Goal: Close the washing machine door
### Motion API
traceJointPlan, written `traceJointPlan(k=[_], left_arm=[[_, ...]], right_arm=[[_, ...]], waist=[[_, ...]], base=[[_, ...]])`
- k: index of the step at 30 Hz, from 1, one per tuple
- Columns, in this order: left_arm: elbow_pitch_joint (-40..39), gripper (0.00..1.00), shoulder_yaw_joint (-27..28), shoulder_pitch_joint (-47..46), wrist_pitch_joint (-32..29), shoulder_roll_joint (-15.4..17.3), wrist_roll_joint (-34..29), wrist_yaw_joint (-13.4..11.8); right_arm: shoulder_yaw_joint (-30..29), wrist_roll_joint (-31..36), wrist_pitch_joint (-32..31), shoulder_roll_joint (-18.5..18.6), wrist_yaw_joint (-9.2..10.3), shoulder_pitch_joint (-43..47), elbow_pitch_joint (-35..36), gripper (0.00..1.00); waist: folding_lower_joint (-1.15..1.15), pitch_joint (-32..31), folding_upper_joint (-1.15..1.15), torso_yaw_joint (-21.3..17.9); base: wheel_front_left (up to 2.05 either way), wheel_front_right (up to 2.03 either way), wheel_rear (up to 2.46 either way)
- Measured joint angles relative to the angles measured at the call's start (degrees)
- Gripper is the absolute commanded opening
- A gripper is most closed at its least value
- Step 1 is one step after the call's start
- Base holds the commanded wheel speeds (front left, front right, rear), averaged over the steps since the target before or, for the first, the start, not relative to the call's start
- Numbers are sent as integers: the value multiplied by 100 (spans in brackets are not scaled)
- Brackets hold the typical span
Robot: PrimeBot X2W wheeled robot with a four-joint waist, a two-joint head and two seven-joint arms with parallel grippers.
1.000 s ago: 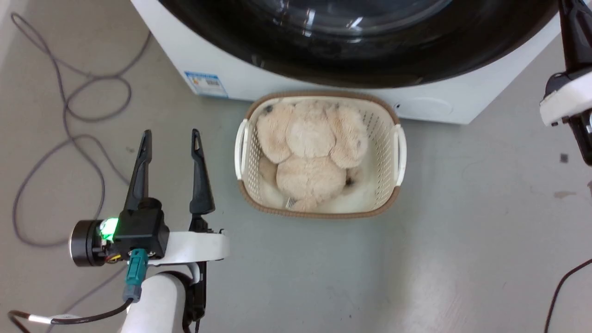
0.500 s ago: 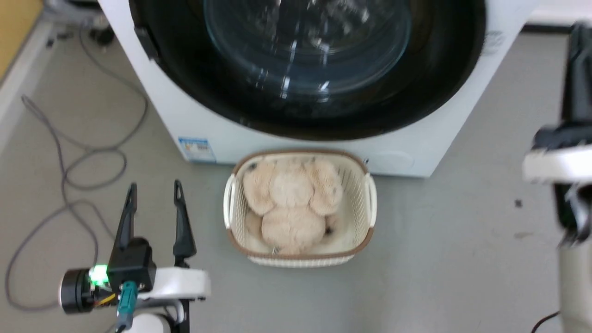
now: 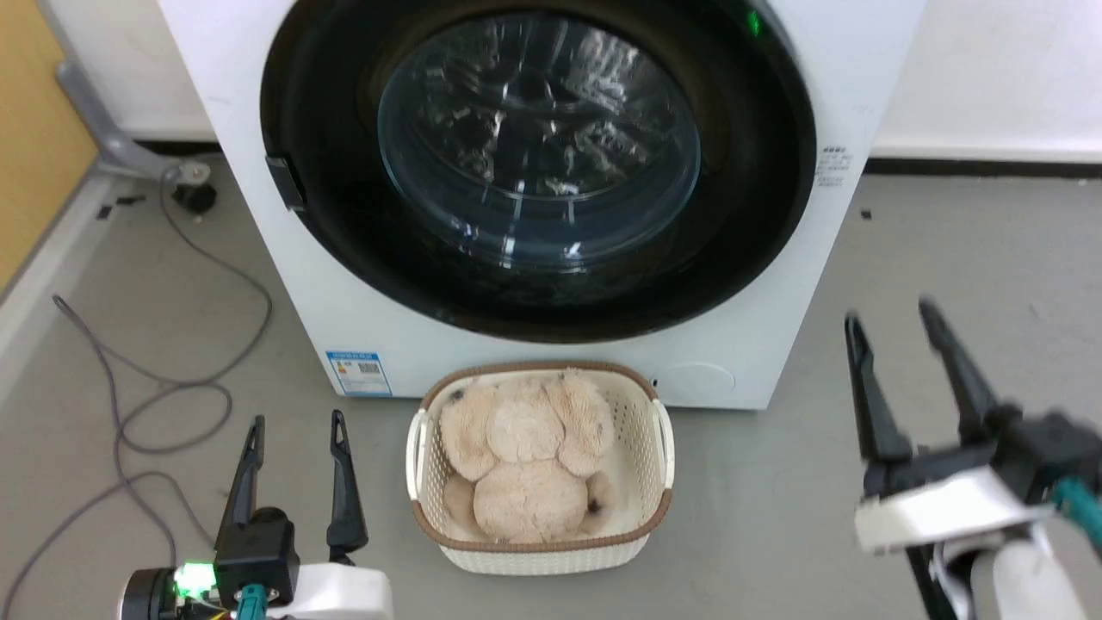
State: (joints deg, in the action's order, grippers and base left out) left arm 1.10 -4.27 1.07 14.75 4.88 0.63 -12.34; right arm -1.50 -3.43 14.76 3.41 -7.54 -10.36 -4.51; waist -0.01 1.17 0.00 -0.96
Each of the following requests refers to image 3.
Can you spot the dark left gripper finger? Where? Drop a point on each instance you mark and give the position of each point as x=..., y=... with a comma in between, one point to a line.
x=346, y=499
x=241, y=482

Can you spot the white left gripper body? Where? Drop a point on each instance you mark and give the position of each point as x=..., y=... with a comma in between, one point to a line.
x=344, y=596

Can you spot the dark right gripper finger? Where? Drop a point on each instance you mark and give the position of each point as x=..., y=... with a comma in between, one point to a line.
x=960, y=379
x=878, y=405

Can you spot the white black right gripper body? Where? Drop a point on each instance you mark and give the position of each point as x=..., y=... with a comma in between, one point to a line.
x=947, y=512

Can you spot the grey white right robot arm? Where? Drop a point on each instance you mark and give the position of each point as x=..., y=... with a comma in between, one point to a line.
x=1024, y=579

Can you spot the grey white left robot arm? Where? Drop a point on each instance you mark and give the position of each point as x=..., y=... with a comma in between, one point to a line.
x=146, y=596

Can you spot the white front-load washing machine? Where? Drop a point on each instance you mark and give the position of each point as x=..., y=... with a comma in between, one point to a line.
x=344, y=319

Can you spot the round black glass washer door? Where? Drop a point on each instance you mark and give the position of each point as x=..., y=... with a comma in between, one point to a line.
x=758, y=215

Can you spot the black door latch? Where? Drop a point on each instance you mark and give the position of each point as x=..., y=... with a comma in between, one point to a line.
x=287, y=182

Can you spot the blue energy label sticker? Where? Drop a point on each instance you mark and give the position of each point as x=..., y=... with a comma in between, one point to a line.
x=359, y=373

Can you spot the round white filter cover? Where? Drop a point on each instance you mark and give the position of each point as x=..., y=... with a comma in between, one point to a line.
x=697, y=383

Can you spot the beige plush teddy bear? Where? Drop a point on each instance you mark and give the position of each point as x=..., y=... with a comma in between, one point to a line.
x=529, y=482

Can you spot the cream woven laundry basket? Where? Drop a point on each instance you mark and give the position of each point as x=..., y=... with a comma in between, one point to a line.
x=639, y=430

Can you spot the small printed warning label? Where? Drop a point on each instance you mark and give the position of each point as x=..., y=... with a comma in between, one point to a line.
x=832, y=166

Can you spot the small black floor plug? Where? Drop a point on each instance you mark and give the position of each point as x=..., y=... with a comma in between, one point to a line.
x=195, y=199

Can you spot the yellow wooden panel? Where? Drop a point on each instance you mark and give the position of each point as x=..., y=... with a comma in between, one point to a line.
x=34, y=129

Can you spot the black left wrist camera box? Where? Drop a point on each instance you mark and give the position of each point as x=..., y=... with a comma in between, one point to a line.
x=258, y=551

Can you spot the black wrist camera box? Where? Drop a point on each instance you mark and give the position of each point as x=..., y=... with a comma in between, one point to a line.
x=1050, y=448
x=258, y=551

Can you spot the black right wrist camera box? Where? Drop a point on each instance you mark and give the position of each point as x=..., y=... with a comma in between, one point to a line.
x=1050, y=448

